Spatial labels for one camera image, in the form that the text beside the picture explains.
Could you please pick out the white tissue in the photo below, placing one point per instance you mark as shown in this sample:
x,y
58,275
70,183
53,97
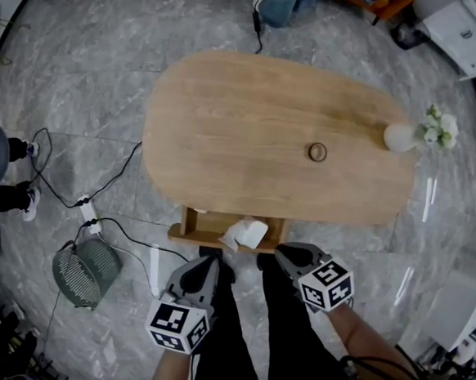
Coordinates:
x,y
249,233

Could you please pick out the small beige block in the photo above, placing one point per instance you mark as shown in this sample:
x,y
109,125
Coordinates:
x,y
202,211

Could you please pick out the wooden drawer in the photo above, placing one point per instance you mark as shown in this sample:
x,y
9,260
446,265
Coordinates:
x,y
206,229

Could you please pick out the person's shoe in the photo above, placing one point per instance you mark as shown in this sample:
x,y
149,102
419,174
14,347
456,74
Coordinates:
x,y
227,272
267,263

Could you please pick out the person's right shoe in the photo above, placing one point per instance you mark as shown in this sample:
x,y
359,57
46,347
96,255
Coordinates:
x,y
267,263

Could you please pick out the person's left leg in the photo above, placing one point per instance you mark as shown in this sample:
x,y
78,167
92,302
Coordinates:
x,y
233,348

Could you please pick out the small round wooden ring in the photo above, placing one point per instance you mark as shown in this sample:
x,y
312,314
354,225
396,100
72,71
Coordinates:
x,y
317,152

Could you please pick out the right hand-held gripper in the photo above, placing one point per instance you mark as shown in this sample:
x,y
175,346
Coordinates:
x,y
326,286

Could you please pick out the white power strip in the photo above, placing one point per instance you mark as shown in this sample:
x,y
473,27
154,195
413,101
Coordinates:
x,y
90,214

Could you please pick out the person's right leg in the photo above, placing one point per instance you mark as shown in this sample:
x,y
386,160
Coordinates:
x,y
291,345

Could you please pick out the white vanity cabinet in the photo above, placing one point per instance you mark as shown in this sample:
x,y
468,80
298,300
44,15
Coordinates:
x,y
459,30

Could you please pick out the person's leg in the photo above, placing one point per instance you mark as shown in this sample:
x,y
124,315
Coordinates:
x,y
233,348
291,345

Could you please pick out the person's right forearm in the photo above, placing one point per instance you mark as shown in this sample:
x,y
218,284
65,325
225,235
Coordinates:
x,y
365,342

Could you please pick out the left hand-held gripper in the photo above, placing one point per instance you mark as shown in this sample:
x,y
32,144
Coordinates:
x,y
174,323

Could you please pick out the person's left shoe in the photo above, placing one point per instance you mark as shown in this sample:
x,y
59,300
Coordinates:
x,y
227,272

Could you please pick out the wooden coffee table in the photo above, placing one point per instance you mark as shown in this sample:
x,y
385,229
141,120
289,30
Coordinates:
x,y
246,136

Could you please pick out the black waste bin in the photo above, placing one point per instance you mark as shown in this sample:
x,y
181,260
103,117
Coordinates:
x,y
410,36

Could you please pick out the person's left forearm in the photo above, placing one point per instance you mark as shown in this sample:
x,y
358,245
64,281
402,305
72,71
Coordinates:
x,y
172,372

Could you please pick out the white vase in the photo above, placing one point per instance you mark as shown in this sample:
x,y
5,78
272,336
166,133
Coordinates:
x,y
400,138

